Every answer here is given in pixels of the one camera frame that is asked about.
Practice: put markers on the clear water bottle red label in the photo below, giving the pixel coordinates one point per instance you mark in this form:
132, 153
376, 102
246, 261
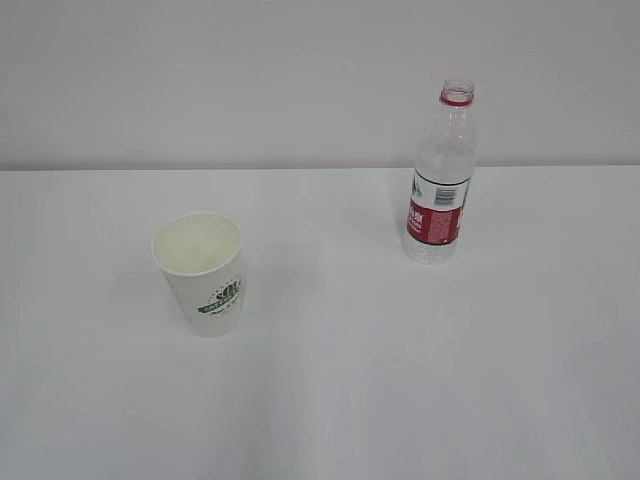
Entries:
442, 174

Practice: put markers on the white paper cup green logo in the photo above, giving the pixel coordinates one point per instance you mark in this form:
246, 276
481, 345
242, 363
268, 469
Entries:
200, 257

